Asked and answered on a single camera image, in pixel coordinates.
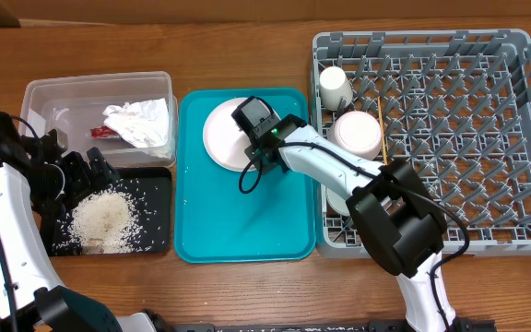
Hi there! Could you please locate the pink plate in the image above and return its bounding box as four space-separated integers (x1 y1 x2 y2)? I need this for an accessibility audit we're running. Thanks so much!
203 97 257 172

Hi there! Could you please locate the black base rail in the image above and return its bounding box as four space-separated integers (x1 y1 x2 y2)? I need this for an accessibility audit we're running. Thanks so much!
171 318 497 332

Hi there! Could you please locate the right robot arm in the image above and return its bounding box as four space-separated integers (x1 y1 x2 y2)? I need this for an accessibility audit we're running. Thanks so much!
231 96 456 331

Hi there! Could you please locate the red snack wrapper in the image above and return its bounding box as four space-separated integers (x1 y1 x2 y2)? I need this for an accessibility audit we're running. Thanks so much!
90 125 121 139

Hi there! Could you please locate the grey bowl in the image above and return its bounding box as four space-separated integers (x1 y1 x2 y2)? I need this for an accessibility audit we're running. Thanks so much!
326 188 349 217

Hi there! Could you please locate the grey dishwasher rack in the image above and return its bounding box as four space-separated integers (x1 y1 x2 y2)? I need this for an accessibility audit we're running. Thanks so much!
310 30 531 256

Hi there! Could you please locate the white napkin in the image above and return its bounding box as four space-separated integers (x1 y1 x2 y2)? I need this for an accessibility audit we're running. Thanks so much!
102 98 171 148

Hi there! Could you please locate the white cup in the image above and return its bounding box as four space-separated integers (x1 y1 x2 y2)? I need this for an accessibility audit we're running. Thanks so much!
319 66 353 111

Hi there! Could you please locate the teal serving tray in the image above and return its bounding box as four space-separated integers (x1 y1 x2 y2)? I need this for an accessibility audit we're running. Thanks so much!
173 88 318 264

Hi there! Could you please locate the white rice pile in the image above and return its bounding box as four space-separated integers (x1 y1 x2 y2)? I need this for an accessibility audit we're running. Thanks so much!
53 177 170 255

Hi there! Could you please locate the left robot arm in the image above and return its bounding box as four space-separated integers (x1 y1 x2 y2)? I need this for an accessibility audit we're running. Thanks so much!
0 112 169 331

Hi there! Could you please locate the black plastic tray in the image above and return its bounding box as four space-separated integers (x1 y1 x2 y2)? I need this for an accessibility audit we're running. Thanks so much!
39 166 173 257

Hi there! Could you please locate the wooden chopstick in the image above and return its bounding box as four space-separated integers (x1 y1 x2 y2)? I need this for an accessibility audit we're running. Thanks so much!
376 96 388 165

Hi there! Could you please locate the clear plastic bin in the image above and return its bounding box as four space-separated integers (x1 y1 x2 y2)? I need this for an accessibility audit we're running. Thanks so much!
20 71 178 167

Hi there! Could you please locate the pink small bowl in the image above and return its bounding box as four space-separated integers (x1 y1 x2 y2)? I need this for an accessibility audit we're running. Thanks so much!
327 111 382 160

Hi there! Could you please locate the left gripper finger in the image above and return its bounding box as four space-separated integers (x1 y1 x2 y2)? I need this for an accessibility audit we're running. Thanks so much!
87 148 121 189
65 151 90 198

